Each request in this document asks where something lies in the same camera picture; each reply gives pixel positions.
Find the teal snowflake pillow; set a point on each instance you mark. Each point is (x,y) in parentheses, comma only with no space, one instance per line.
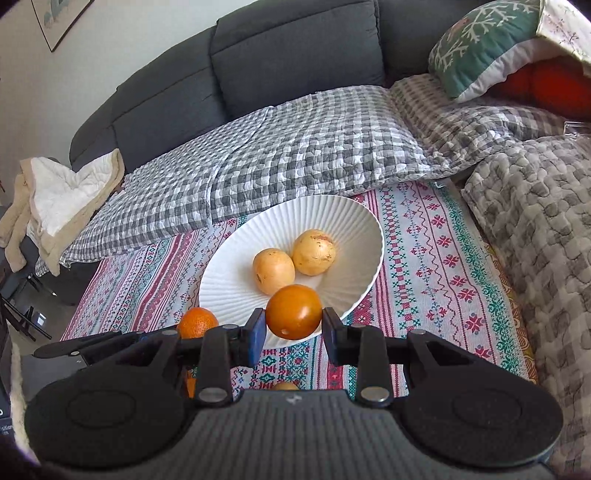
(480,41)

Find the red green patterned tablecloth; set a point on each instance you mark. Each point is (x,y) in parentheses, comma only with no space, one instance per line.
(438,277)

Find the orange patterned cloth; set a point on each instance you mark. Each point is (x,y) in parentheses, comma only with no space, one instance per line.
(512,304)

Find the large yellow passion fruit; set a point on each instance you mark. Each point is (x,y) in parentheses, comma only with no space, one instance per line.
(314,253)
(274,271)

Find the grey white checked blanket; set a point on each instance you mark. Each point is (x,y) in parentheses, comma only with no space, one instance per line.
(277,152)

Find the white ribbed plate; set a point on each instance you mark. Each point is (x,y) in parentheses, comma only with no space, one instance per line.
(240,277)

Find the large mandarin orange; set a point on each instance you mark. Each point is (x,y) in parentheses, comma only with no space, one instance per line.
(198,322)

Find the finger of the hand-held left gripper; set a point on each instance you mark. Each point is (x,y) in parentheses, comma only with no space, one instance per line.
(87,347)

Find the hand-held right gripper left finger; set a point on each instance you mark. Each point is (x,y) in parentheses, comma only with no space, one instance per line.
(256,336)

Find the black side table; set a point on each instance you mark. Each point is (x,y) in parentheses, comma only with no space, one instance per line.
(23,304)

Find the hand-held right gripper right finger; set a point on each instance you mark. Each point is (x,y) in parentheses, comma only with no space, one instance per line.
(328,333)

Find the framed wall picture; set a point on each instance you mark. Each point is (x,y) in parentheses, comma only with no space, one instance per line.
(60,18)

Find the clear plastic box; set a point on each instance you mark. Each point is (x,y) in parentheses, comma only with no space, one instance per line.
(578,128)

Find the dark grey sofa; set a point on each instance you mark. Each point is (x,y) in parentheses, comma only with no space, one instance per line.
(286,50)

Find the grey quilted blanket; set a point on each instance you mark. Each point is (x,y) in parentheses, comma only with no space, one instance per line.
(545,221)

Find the red cushion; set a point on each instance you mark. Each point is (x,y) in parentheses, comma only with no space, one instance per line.
(549,85)

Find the beige white blanket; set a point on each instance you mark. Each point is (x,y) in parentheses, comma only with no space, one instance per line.
(60,198)

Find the floral cloth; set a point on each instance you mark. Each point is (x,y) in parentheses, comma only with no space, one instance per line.
(565,25)

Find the fine-check grey blanket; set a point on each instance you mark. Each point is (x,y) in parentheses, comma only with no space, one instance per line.
(461,120)

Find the tan longan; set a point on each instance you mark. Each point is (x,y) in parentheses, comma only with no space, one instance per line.
(285,386)

